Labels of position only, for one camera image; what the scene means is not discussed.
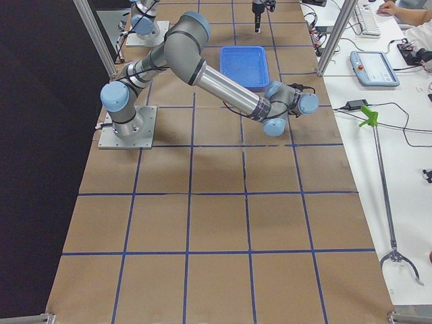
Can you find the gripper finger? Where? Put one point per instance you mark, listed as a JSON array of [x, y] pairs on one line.
[[257, 22]]

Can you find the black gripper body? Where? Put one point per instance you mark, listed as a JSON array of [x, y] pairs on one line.
[[256, 13]]

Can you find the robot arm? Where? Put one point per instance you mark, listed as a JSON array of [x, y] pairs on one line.
[[144, 13], [180, 52]]

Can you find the blue plastic tray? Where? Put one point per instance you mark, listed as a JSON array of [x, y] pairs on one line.
[[246, 65]]

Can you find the person's hand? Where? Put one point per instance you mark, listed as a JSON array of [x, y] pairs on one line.
[[388, 8]]

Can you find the white keyboard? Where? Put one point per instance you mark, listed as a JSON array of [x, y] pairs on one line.
[[366, 19]]

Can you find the teach pendant tablet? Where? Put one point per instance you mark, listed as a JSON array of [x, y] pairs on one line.
[[372, 68]]

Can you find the black power adapter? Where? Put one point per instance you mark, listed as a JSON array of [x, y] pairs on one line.
[[355, 105]]

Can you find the aluminium frame post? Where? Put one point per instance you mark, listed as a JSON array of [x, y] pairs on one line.
[[334, 38]]

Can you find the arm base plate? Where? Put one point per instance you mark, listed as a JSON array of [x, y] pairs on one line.
[[136, 134], [148, 34]]

